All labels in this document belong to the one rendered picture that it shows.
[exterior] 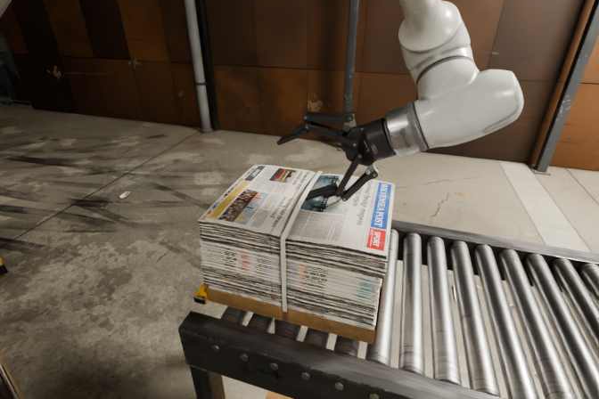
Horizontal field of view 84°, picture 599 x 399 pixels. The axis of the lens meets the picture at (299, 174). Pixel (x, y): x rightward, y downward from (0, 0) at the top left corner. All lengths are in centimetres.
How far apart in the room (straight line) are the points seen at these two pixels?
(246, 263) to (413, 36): 53
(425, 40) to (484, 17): 295
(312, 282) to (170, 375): 117
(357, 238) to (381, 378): 26
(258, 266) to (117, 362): 126
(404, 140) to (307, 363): 46
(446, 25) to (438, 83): 9
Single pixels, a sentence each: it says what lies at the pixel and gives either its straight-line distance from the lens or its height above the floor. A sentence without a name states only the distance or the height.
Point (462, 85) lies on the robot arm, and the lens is 60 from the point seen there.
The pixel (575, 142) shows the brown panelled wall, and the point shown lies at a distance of 405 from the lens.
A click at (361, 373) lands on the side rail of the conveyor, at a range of 73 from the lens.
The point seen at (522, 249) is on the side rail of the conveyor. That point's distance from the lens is 114.
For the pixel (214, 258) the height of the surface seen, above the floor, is 94.
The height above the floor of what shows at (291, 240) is 102.
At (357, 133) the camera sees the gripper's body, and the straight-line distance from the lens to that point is 64.
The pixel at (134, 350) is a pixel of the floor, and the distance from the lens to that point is 188.
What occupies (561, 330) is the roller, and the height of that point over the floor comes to 79.
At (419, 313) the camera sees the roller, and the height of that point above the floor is 80.
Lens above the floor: 141
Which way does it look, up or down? 27 degrees down
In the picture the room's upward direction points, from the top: straight up
